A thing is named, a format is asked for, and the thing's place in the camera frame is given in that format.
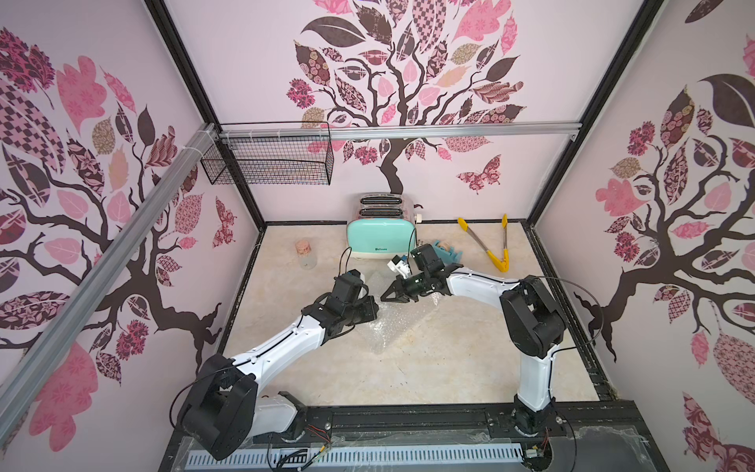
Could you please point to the yellow metal kitchen tongs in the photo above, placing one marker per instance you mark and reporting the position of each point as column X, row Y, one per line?
column 501, row 263

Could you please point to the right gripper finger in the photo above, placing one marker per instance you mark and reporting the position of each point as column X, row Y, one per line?
column 396, row 298
column 399, row 285

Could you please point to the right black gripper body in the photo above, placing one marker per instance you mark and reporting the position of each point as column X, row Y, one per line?
column 410, row 286

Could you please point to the black wire basket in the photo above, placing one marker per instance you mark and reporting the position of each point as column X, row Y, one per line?
column 272, row 153

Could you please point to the white slotted cable duct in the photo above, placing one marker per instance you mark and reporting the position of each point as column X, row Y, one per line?
column 357, row 457

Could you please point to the clear bubble wrap sheet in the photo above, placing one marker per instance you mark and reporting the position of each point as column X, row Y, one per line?
column 394, row 320

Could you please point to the mint green toaster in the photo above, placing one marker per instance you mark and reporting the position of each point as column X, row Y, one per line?
column 384, row 225

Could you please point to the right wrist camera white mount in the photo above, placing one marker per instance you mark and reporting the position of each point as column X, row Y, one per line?
column 400, row 266

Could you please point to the aluminium frame rail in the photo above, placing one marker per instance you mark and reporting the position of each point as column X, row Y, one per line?
column 35, row 368
column 407, row 132

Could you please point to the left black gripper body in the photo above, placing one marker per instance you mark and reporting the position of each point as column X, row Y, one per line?
column 361, row 312

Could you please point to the aluminium frame rail left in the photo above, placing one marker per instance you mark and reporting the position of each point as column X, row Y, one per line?
column 35, row 368

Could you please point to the aluminium frame rail back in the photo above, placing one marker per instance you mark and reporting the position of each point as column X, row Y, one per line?
column 407, row 132

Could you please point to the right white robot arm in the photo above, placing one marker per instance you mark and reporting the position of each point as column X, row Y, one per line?
column 534, row 321

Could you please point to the small pink lidded jar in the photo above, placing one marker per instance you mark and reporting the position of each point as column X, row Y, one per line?
column 306, row 255

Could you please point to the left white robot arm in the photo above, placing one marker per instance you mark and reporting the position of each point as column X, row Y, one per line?
column 225, row 405

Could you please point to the teal tape dispenser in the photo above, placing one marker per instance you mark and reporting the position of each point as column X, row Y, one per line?
column 447, row 253

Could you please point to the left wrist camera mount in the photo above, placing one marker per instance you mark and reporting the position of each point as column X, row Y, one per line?
column 356, row 279

